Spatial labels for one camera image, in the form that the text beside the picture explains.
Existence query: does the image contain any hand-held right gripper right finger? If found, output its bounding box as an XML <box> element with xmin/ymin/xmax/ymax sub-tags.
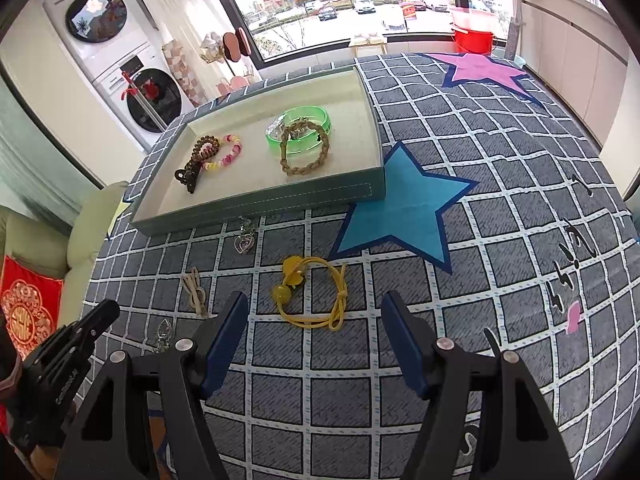
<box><xmin>381</xmin><ymin>290</ymin><xmax>576</xmax><ymax>480</ymax></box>

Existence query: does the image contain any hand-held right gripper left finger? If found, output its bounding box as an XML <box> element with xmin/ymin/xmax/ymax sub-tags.
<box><xmin>52</xmin><ymin>291</ymin><xmax>250</xmax><ymax>480</ymax></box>

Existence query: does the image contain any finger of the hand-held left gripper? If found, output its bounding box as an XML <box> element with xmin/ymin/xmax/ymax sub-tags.
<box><xmin>22</xmin><ymin>299</ymin><xmax>121</xmax><ymax>386</ymax></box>

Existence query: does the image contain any yellow cord bracelet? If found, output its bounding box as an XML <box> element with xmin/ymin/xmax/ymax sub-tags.
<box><xmin>272</xmin><ymin>256</ymin><xmax>349</xmax><ymax>332</ymax></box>

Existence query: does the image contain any grey-green jewelry tray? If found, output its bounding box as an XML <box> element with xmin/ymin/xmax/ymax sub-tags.
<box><xmin>130</xmin><ymin>66</ymin><xmax>387</xmax><ymax>237</ymax></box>

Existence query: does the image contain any black hair claw clip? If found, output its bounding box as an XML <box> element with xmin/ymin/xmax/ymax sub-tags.
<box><xmin>174</xmin><ymin>158</ymin><xmax>204</xmax><ymax>195</ymax></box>

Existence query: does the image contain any tan braided bracelet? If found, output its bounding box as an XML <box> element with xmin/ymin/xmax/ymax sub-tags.
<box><xmin>278</xmin><ymin>119</ymin><xmax>331</xmax><ymax>177</ymax></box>

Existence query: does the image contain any pastel beaded bracelet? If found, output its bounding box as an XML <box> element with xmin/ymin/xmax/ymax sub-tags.
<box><xmin>202</xmin><ymin>133</ymin><xmax>243</xmax><ymax>171</ymax></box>

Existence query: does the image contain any brown spiral hair tie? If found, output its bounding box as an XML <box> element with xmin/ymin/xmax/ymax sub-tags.
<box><xmin>192</xmin><ymin>135</ymin><xmax>221</xmax><ymax>162</ymax></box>

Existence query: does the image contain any green plastic bracelet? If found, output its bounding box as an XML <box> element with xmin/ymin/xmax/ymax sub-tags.
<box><xmin>264</xmin><ymin>105</ymin><xmax>333</xmax><ymax>157</ymax></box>

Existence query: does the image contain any small silver pendant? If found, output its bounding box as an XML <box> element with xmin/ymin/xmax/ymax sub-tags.
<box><xmin>152</xmin><ymin>317</ymin><xmax>174</xmax><ymax>351</ymax></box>

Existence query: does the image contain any red patterned cushion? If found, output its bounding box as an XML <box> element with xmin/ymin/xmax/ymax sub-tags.
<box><xmin>0</xmin><ymin>255</ymin><xmax>65</xmax><ymax>362</ymax></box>

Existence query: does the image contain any cream sofa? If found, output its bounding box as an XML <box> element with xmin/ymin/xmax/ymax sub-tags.
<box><xmin>0</xmin><ymin>180</ymin><xmax>131</xmax><ymax>322</ymax></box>

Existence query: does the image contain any silver heart pendant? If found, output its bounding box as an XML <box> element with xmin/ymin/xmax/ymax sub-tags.
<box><xmin>233</xmin><ymin>217</ymin><xmax>259</xmax><ymax>256</ymax></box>

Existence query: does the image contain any grey checked star bedsheet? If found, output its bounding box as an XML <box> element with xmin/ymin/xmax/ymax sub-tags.
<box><xmin>55</xmin><ymin>52</ymin><xmax>640</xmax><ymax>480</ymax></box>

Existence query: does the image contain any pole with red ribbon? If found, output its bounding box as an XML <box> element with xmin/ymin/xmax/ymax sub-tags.
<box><xmin>122</xmin><ymin>72</ymin><xmax>169</xmax><ymax>132</ymax></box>

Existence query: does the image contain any pink checked bag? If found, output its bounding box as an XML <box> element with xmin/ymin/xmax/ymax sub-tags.
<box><xmin>162</xmin><ymin>37</ymin><xmax>204</xmax><ymax>107</ymax></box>

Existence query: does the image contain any white flower ornament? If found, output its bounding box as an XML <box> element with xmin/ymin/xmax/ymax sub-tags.
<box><xmin>199</xmin><ymin>32</ymin><xmax>229</xmax><ymax>64</ymax></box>

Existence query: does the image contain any pink oval paddle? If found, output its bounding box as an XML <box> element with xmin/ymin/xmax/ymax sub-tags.
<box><xmin>222</xmin><ymin>32</ymin><xmax>254</xmax><ymax>64</ymax></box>

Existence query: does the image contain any white dryer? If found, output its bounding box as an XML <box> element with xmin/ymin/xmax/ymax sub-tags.
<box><xmin>42</xmin><ymin>0</ymin><xmax>162</xmax><ymax>82</ymax></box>

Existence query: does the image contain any red plastic basin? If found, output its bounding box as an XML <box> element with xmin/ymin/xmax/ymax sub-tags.
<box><xmin>452</xmin><ymin>25</ymin><xmax>496</xmax><ymax>54</ymax></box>

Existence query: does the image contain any white low cabinet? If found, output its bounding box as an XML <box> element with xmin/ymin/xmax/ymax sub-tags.
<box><xmin>519</xmin><ymin>0</ymin><xmax>632</xmax><ymax>162</ymax></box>

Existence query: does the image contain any beige cord loop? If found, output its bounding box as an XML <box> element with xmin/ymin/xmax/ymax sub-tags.
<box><xmin>180</xmin><ymin>267</ymin><xmax>210</xmax><ymax>319</ymax></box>

